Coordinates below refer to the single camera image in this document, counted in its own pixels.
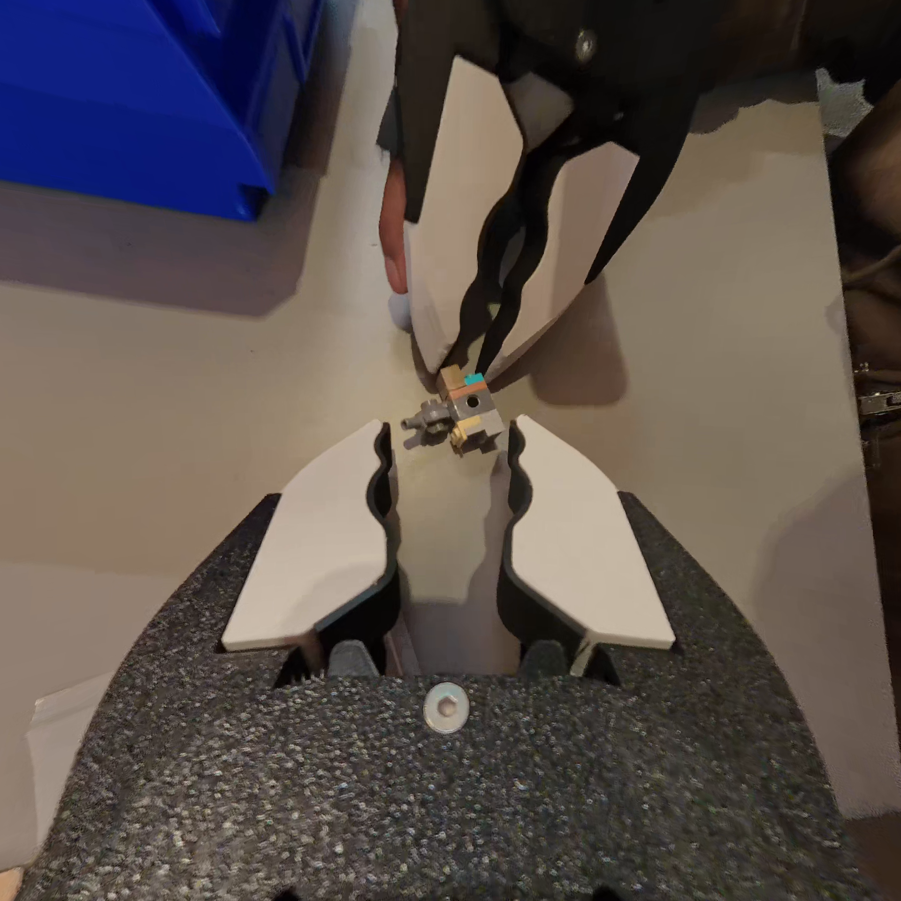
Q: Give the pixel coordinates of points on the small grey brick model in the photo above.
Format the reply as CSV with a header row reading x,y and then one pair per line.
x,y
471,405

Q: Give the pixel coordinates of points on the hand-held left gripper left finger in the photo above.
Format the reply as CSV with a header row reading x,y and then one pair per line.
x,y
317,549

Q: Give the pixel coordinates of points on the blue plastic bin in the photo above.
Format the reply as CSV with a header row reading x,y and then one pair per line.
x,y
281,84
105,127

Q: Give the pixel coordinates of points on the person's right hand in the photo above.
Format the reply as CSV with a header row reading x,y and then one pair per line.
x,y
394,232

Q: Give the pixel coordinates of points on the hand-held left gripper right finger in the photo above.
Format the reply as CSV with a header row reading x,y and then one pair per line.
x,y
584,556

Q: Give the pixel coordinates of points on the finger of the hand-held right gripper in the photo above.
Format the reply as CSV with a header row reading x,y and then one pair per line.
x,y
563,246
450,211

